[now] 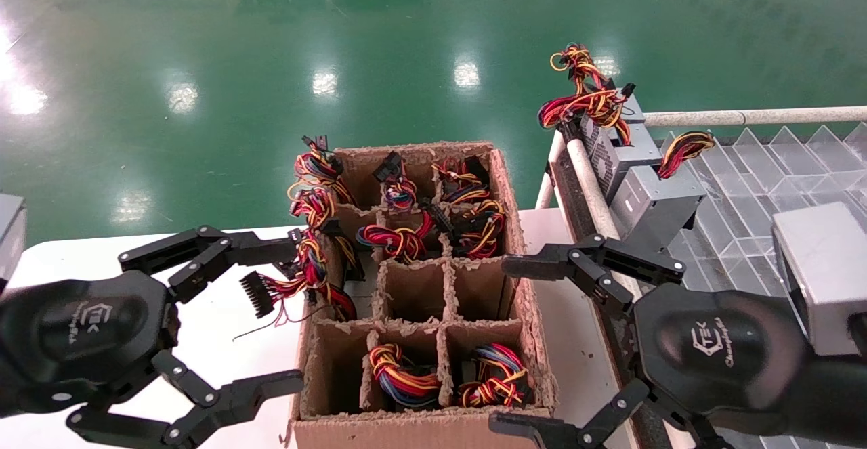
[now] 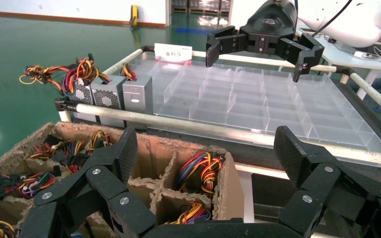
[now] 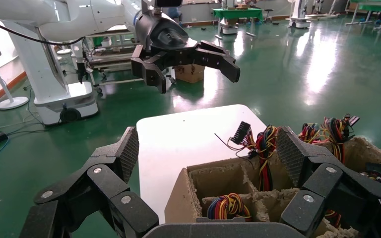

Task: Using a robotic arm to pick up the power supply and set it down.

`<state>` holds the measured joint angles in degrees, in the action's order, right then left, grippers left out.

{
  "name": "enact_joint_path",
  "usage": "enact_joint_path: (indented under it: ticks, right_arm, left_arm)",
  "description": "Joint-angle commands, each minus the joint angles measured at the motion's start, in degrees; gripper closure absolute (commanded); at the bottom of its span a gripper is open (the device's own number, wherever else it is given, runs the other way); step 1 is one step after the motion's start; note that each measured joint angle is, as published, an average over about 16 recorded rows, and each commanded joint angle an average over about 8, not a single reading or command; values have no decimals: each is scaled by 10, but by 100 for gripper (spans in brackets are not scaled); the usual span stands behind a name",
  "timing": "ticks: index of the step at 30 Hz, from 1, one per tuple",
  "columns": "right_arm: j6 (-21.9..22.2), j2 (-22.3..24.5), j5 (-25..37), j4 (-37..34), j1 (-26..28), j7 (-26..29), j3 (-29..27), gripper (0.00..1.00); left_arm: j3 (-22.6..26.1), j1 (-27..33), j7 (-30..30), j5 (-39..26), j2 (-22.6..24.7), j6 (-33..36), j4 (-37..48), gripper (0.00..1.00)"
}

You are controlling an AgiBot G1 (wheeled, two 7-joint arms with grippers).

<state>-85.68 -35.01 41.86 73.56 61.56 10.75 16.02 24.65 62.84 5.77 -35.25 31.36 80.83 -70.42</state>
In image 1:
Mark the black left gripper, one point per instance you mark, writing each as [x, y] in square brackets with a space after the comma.
[81, 334]

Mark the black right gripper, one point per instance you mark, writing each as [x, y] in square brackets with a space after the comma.
[718, 354]

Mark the brown divided cardboard box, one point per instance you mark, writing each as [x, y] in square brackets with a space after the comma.
[413, 293]

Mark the short white rack tube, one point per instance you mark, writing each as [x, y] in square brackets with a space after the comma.
[547, 191]

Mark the long white rack tube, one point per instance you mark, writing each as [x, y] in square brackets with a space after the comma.
[589, 185]

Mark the white rack cross tube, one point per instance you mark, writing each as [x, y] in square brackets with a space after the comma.
[745, 117]

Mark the black rack side rail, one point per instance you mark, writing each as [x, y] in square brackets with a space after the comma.
[576, 198]

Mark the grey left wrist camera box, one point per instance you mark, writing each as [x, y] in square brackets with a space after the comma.
[10, 239]

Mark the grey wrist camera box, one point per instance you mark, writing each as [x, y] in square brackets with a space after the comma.
[826, 273]
[10, 239]

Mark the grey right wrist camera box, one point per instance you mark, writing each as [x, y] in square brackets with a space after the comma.
[826, 273]

